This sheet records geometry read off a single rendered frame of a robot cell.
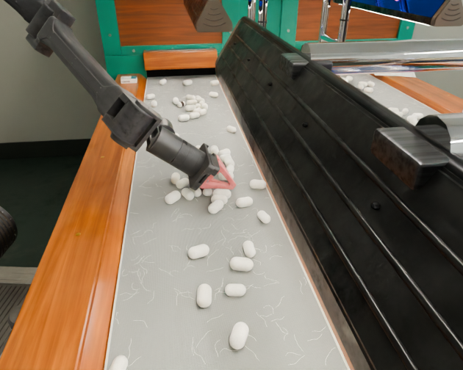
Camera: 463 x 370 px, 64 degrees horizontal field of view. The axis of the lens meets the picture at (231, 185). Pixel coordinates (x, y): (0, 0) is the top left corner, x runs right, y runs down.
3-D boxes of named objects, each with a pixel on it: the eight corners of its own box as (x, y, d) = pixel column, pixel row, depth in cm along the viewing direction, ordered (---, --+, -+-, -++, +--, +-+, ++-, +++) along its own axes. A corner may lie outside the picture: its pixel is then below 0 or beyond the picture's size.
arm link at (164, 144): (141, 152, 69) (158, 127, 68) (140, 140, 75) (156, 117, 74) (172, 169, 72) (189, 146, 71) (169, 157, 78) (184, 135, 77)
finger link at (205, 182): (239, 164, 83) (206, 143, 79) (246, 180, 77) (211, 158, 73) (221, 186, 85) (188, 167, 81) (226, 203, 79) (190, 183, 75)
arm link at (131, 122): (18, 33, 84) (45, -7, 82) (41, 45, 89) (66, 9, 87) (112, 148, 66) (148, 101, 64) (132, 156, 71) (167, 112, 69)
